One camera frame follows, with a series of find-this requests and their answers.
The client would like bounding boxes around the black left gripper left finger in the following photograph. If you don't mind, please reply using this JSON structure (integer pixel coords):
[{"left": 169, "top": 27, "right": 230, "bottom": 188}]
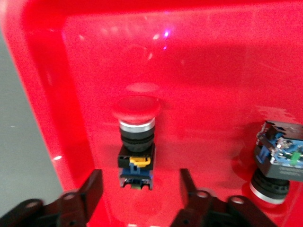
[{"left": 56, "top": 168, "right": 104, "bottom": 227}]

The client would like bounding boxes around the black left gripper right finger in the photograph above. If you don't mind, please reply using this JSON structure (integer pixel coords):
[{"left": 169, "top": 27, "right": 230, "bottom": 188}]
[{"left": 170, "top": 168, "right": 218, "bottom": 227}]

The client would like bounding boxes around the red mushroom push button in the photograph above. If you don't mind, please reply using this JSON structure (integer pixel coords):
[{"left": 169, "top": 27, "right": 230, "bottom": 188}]
[
  {"left": 248, "top": 120, "right": 303, "bottom": 205},
  {"left": 112, "top": 95, "right": 161, "bottom": 191}
]

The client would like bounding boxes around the red plastic tray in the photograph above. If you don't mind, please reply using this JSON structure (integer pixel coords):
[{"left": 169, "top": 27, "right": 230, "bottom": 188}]
[{"left": 0, "top": 0, "right": 303, "bottom": 227}]

